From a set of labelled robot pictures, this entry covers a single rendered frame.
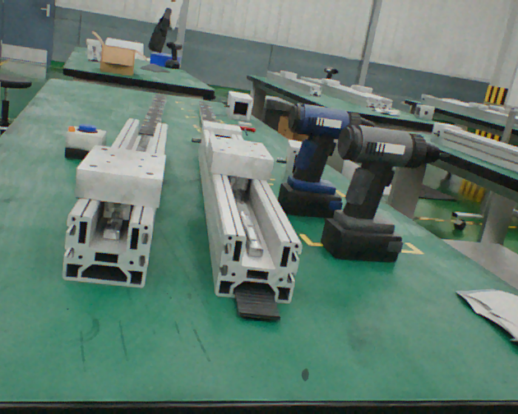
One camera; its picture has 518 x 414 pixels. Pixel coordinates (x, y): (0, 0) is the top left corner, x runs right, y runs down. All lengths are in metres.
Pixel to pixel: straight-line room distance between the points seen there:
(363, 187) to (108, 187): 0.42
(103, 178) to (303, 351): 0.34
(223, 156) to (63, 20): 11.58
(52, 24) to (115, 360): 12.02
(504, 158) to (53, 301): 2.19
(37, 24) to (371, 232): 11.79
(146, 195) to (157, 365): 0.27
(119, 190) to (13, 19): 11.87
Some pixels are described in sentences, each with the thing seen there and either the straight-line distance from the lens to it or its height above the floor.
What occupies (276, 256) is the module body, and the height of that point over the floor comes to 0.84.
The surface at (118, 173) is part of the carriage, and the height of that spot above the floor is 0.90.
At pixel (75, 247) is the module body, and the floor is 0.82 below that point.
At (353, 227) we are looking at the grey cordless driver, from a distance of 0.96.
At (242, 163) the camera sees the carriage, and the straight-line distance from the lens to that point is 1.02.
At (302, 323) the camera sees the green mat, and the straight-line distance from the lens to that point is 0.72.
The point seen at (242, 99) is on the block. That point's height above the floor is 0.87.
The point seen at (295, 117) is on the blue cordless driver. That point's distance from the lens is 1.14.
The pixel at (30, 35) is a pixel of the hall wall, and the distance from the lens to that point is 12.58.
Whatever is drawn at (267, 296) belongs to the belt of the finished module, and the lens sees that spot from 0.75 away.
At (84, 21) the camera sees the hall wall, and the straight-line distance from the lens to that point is 12.52.
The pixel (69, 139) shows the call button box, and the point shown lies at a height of 0.82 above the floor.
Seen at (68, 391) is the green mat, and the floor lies 0.78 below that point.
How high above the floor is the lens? 1.09
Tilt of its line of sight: 16 degrees down
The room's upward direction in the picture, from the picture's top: 10 degrees clockwise
